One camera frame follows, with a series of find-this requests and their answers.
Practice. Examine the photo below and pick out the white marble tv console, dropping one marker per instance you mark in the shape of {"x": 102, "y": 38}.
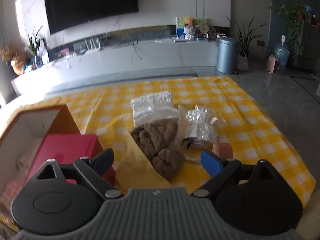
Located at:
{"x": 111, "y": 64}

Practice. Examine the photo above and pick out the tall leafy floor plant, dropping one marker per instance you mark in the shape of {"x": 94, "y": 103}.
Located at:
{"x": 244, "y": 34}

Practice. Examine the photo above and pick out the white wifi router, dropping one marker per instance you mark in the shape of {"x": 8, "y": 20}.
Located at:
{"x": 91, "y": 46}

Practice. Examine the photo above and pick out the blue water jug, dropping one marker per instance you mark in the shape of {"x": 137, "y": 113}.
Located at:
{"x": 281, "y": 52}

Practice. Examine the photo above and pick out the white ruffled cloth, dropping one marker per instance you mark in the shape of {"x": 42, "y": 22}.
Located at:
{"x": 152, "y": 107}

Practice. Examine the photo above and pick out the woven basket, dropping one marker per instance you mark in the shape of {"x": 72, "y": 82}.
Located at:
{"x": 242, "y": 64}

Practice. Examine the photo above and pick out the teddy bear toy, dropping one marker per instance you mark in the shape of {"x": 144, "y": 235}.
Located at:
{"x": 189, "y": 29}

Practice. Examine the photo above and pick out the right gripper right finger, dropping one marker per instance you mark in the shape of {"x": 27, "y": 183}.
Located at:
{"x": 222, "y": 173}

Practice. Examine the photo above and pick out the black wall television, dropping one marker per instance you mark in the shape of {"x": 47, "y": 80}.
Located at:
{"x": 63, "y": 14}

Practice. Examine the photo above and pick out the pink photo card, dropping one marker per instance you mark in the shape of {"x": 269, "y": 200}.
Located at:
{"x": 64, "y": 52}

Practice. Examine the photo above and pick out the grey metal trash can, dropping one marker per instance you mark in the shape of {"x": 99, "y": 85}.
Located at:
{"x": 227, "y": 54}

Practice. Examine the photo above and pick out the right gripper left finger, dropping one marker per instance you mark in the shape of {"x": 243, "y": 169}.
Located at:
{"x": 91, "y": 172}

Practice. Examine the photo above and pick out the brown knitted plush scarf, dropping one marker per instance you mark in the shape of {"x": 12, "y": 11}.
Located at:
{"x": 158, "y": 141}

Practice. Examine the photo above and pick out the hanging green ivy plant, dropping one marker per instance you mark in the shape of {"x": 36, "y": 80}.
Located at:
{"x": 286, "y": 19}

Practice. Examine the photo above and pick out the pink small heater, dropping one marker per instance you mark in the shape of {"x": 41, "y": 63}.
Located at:
{"x": 273, "y": 65}

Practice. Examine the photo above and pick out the white crinkled plastic bag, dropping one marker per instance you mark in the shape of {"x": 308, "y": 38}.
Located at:
{"x": 202, "y": 124}

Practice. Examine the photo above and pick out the acorn-shaped brown ornament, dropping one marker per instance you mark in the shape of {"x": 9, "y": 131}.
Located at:
{"x": 18, "y": 61}

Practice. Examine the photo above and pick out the red box lid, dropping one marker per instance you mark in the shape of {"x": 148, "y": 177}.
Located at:
{"x": 64, "y": 148}

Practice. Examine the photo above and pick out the green plant in glass vase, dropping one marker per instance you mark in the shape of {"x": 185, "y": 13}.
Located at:
{"x": 34, "y": 44}

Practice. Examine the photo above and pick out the yellow checkered tablecloth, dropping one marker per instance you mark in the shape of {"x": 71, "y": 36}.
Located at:
{"x": 205, "y": 104}

